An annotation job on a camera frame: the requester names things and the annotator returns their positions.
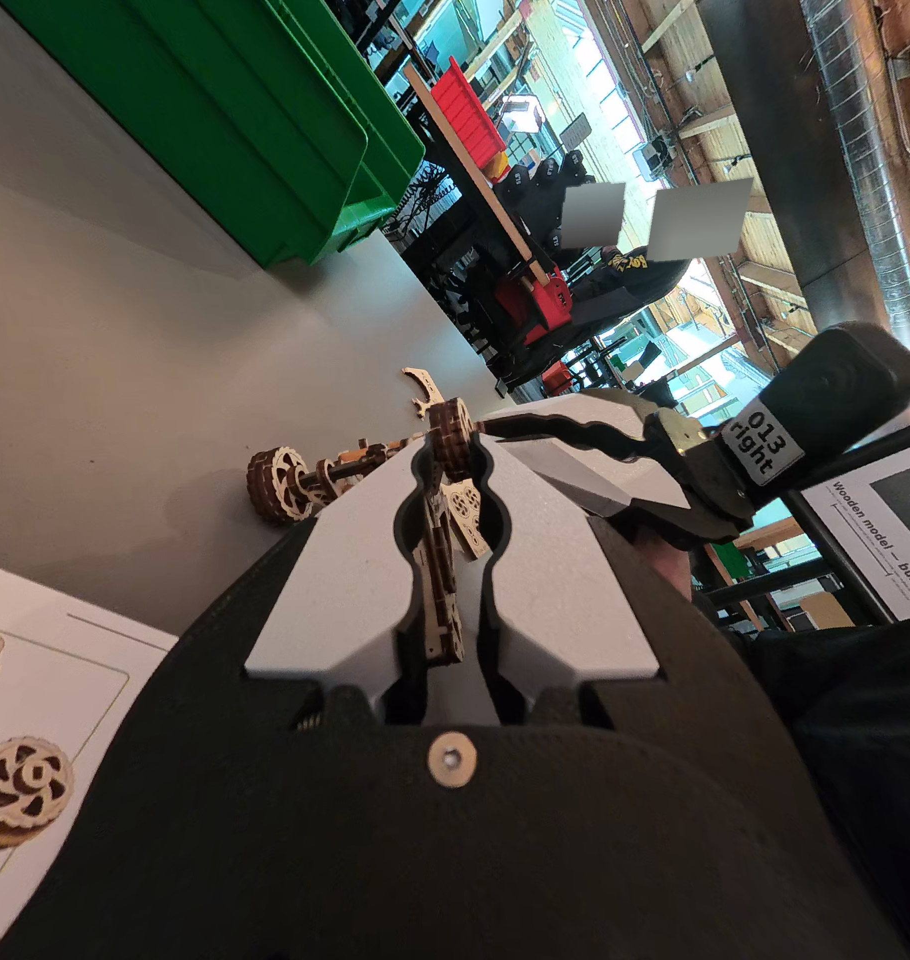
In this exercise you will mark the instruction booklet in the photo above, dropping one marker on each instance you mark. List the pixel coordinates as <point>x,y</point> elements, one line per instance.
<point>50,675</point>

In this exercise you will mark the green plastic bin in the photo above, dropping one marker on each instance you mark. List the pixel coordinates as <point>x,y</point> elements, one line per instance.
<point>237,112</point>

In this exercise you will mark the wooden buggy model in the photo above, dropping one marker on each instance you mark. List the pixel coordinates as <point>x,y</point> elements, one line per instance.
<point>282,480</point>

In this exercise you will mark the framed marker sign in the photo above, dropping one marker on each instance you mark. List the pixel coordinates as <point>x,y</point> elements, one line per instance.
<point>859,525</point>

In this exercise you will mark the red machine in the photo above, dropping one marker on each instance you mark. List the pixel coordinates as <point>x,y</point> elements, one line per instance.
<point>545,304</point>

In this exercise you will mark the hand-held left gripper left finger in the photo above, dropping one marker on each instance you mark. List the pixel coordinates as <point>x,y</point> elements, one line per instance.
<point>327,600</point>

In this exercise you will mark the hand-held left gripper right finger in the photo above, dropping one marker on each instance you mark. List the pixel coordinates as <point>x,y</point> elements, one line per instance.
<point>575,600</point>

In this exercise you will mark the person's right hand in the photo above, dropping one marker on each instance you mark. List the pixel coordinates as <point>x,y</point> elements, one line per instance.
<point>676,566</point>

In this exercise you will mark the red ribbed bin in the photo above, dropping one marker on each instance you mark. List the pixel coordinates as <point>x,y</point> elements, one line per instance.
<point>466,112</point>

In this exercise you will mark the silver ventilation duct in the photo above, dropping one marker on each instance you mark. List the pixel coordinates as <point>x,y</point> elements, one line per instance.
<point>867,150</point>

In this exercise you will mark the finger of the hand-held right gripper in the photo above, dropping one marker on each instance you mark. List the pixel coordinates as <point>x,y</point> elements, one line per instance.
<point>620,487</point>
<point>575,409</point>

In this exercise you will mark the wooden sheet with wheels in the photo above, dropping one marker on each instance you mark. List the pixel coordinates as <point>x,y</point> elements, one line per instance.
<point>427,390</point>

